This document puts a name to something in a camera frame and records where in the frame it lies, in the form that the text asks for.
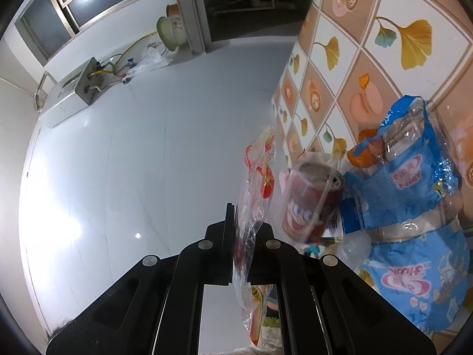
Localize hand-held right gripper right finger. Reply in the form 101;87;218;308
247;225;433;355

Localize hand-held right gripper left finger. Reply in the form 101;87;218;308
46;203;237;355

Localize clear bag with red print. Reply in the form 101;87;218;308
233;126;281;348

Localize blue printed packaging bag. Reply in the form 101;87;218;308
340;94;470;331

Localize red drink can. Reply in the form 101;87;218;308
283;163;346;243

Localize white and blue small box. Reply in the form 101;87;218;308
325;198;366;237

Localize orange mandarin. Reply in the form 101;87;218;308
347;128;385;167

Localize hanging clear plastic bag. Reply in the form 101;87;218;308
135;44;172;78

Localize metal water heater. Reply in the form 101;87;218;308
37;57;111;126

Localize grey concrete counter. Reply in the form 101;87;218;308
170;0;208;54

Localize window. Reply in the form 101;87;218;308
15;0;174;63

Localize yellow hose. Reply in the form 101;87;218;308
98;31;159;76

